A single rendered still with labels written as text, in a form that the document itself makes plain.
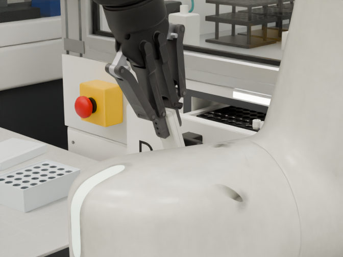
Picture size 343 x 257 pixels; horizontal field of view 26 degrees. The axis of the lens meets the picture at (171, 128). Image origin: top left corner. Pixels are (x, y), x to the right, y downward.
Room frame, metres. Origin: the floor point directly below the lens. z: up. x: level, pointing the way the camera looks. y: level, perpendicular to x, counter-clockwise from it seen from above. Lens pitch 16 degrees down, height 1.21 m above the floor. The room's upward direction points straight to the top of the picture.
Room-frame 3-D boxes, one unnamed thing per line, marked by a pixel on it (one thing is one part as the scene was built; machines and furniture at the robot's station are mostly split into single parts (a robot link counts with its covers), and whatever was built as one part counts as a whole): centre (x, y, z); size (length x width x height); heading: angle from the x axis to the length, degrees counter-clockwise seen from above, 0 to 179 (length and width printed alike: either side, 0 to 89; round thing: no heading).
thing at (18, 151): (1.34, 0.31, 0.77); 0.13 x 0.09 x 0.02; 149
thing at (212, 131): (1.01, -0.04, 0.87); 0.29 x 0.02 x 0.11; 46
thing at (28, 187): (1.14, 0.22, 0.78); 0.12 x 0.08 x 0.04; 141
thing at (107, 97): (1.31, 0.13, 0.88); 0.07 x 0.05 x 0.07; 46
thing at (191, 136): (0.99, -0.02, 0.91); 0.07 x 0.04 x 0.01; 46
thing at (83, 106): (1.28, 0.15, 0.88); 0.04 x 0.03 x 0.04; 46
